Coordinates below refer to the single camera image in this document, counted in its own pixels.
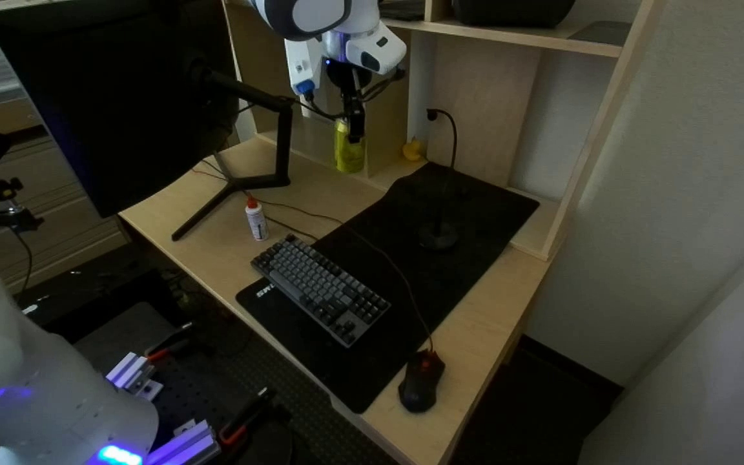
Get yellow-green soda can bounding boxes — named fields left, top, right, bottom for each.
left=335, top=118, right=367, bottom=174

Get wooden desk hutch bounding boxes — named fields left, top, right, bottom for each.
left=222, top=0, right=668, bottom=262

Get white bottle with orange cap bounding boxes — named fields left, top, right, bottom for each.
left=245, top=196, right=270, bottom=242

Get black bag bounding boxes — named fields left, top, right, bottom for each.
left=452, top=0, right=577, bottom=28

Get black desk mat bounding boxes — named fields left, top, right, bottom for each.
left=236, top=161, right=540, bottom=415

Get black gooseneck microphone stand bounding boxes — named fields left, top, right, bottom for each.
left=418, top=108, right=462, bottom=252

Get grey and black keyboard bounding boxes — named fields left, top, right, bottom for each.
left=250, top=233, right=391, bottom=349

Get black monitor with stand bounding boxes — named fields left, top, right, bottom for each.
left=0, top=0, right=296, bottom=243

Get black and red mouse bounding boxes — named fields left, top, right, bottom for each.
left=398, top=350, right=446, bottom=414

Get aluminium profile piece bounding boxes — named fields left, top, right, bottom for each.
left=145, top=419, right=222, bottom=465
left=105, top=351, right=164, bottom=402

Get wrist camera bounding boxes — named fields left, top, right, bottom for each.
left=284, top=39, right=322, bottom=99

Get black clamp with red handle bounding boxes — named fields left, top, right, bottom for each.
left=219, top=386, right=277, bottom=448
left=145, top=322, right=194, bottom=362

